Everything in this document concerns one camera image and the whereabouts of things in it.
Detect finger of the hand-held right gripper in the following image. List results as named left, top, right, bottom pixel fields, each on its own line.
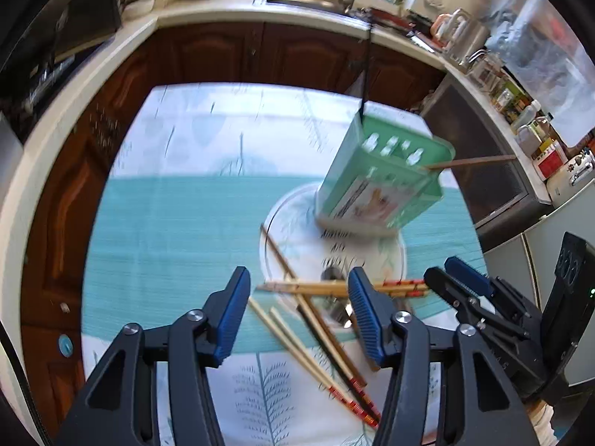
left=424, top=267, right=531, bottom=342
left=445, top=256, right=542, bottom=330

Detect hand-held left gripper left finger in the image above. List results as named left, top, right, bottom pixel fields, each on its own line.
left=58, top=266, right=252, bottom=446

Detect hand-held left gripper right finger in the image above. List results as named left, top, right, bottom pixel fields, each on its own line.
left=348, top=267, right=535, bottom=446

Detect bamboo chopstick red tip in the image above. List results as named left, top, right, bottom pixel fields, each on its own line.
left=270, top=307, right=347, bottom=395
left=255, top=279, right=427, bottom=294
left=248, top=297, right=381, bottom=428
left=267, top=288, right=431, bottom=299

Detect metal spoon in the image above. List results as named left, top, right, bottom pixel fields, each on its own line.
left=321, top=266, right=358, bottom=333

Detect green plastic utensil holder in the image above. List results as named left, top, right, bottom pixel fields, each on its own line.
left=315, top=102, right=456, bottom=241

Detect black chopstick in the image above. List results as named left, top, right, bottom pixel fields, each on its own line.
left=359, top=22, right=375, bottom=124

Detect person's right forearm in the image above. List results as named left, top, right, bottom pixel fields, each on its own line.
left=523, top=397, right=561, bottom=442

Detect grey refrigerator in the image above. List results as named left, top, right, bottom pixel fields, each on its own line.
left=483, top=139, right=595, bottom=386

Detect grey glass-door cabinet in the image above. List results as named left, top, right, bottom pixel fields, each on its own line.
left=421, top=74, right=554, bottom=252

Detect row of condiment bottles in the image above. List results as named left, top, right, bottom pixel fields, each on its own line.
left=488, top=74, right=570, bottom=182

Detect glass pitcher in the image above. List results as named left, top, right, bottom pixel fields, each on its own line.
left=467, top=49, right=505, bottom=89

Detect hanging clear plastic sheet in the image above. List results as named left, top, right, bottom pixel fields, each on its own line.
left=483, top=0, right=595, bottom=145

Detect steel electric kettle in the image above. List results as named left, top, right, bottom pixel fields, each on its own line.
left=430, top=8, right=491, bottom=63

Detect black dish tray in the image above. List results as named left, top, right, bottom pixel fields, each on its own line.
left=372, top=7, right=433, bottom=33

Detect brown wooden kitchen cabinets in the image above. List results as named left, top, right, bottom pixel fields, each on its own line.
left=19, top=21, right=447, bottom=446

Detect gas stove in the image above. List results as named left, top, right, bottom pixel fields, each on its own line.
left=19, top=53, right=77, bottom=117

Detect steel sink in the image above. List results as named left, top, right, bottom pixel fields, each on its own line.
left=267, top=0, right=345, bottom=10

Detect white bowl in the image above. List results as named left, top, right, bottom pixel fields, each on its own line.
left=122, top=0, right=156, bottom=19

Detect black range hood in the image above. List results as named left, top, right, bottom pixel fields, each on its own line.
left=0, top=0, right=122, bottom=140

